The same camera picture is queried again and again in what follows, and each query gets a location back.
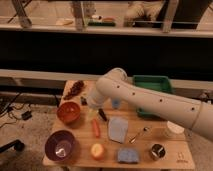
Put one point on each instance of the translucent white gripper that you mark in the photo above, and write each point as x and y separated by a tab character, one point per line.
91	114

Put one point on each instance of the red-orange bowl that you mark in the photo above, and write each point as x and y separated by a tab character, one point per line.
68	112

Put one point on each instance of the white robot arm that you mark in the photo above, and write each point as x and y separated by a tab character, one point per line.
191	114

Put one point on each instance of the small dark metal clip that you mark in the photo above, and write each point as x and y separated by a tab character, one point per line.
83	100

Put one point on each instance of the small blue cup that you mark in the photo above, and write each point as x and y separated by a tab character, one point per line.
115	103

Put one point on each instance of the light blue cloth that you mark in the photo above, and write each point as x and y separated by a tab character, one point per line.
117	129

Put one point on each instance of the bunch of dark grapes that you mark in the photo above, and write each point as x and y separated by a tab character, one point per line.
74	90

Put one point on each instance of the red yellow apple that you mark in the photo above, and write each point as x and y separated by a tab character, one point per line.
97	151

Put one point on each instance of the purple bowl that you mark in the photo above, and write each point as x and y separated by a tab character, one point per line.
60	146

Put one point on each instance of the metal spoon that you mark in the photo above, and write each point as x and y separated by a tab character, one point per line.
141	132

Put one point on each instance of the blue sponge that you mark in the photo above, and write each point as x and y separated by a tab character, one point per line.
127	155

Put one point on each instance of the black power adapter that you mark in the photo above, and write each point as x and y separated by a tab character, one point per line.
26	115

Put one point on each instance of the green plastic tray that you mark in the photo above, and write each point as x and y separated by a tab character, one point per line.
156	83

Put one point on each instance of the black chair leg caster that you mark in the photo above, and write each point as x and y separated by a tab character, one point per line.
16	144

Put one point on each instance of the black handled knife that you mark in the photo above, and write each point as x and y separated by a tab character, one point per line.
102	114

